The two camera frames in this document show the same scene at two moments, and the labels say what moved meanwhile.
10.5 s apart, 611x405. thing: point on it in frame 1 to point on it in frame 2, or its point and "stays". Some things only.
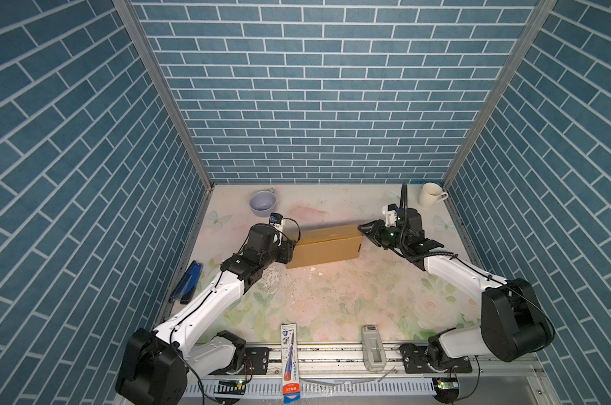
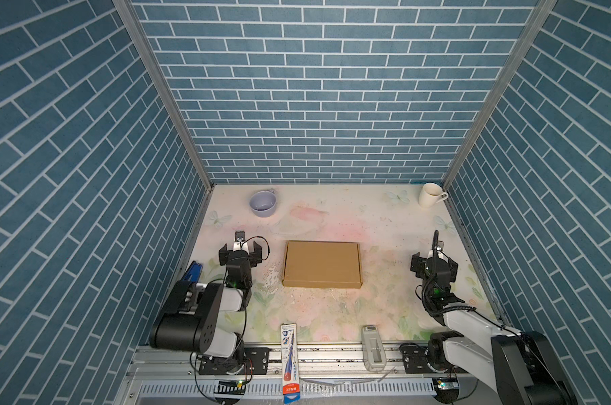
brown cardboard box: [323, 244] to [321, 264]
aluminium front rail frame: [332, 375] stays
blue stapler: [187, 284] stays
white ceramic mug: [430, 194] stays
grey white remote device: [374, 353] stays
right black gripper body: [386, 238] to [420, 263]
